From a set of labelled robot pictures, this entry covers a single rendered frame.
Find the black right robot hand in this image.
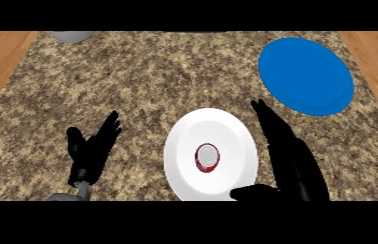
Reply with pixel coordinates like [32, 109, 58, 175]
[229, 98, 331, 202]

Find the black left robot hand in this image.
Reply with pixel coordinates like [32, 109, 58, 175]
[65, 110, 123, 188]

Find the white plate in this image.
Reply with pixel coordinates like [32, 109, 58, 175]
[163, 108, 260, 202]

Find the red can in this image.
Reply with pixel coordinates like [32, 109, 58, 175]
[194, 142, 222, 174]

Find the blue plate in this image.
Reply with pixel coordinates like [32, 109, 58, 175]
[259, 37, 356, 117]

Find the grey round object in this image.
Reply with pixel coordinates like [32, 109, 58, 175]
[49, 31, 98, 44]

